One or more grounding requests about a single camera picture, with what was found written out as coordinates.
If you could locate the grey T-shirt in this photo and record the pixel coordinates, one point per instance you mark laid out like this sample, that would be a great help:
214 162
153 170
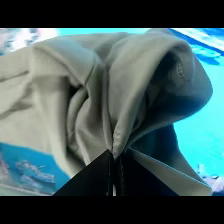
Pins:
66 86

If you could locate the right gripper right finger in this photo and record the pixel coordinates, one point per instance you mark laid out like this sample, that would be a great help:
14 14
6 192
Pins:
140 180

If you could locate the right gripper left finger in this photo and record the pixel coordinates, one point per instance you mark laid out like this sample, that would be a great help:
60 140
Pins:
93 180

